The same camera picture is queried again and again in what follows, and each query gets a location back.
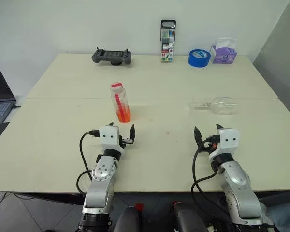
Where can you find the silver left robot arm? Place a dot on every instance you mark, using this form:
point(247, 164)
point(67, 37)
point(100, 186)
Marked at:
point(100, 178)

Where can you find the grey partition panel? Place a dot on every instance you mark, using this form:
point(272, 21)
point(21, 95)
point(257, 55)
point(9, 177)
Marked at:
point(284, 60)

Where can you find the bottle with orange liquid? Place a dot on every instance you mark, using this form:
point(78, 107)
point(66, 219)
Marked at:
point(120, 106)

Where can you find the grey handheld game controller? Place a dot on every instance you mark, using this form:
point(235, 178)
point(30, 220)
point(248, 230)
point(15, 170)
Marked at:
point(111, 56)

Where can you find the purple tissue box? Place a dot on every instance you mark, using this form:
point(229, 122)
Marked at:
point(223, 55)

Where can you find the marker pen pack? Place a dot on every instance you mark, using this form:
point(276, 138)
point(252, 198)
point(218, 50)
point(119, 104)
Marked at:
point(167, 46)

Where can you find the blue fabric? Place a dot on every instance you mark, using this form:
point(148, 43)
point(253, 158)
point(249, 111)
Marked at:
point(284, 220)

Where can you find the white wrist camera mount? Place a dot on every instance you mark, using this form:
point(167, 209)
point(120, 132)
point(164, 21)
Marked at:
point(228, 142)
point(108, 136)

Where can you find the dark rounded shape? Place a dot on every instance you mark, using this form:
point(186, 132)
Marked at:
point(188, 217)
point(129, 220)

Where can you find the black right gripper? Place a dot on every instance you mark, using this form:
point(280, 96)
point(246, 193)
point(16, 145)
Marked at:
point(207, 146)

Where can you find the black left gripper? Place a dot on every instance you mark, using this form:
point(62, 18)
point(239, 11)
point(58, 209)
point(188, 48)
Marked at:
point(126, 141)

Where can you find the blue tape roll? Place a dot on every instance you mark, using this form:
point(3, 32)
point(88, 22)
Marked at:
point(195, 61)

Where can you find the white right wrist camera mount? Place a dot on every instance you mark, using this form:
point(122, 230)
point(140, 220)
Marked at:
point(228, 142)

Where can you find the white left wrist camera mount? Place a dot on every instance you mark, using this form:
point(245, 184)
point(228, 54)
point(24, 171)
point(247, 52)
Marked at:
point(108, 136)

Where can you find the small red block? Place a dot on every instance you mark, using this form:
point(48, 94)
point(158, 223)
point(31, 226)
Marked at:
point(139, 207)

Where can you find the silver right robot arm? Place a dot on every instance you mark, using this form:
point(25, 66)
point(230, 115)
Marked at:
point(239, 188)

